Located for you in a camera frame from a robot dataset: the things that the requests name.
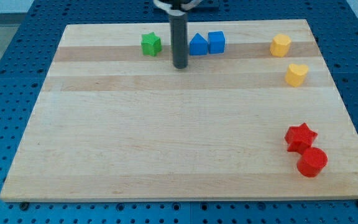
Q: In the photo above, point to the yellow hexagon block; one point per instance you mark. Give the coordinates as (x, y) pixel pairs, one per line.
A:
(280, 45)

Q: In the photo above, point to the blue house-shaped block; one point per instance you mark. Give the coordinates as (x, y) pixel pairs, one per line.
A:
(198, 45)

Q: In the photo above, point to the green star block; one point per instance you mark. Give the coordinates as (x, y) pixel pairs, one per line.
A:
(151, 44)

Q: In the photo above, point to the light wooden board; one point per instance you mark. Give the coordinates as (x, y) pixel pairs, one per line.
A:
(111, 124)

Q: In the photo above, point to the blue cube block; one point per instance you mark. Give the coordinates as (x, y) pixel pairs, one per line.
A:
(216, 42)

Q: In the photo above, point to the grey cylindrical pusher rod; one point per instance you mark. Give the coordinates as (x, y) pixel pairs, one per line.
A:
(178, 32)

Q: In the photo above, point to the yellow heart block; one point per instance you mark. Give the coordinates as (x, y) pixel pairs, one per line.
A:
(296, 74)

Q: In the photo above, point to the red star block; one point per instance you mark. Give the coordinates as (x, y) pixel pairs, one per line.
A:
(299, 138)

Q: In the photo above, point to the red cylinder block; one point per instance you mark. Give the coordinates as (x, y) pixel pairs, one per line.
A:
(312, 161)

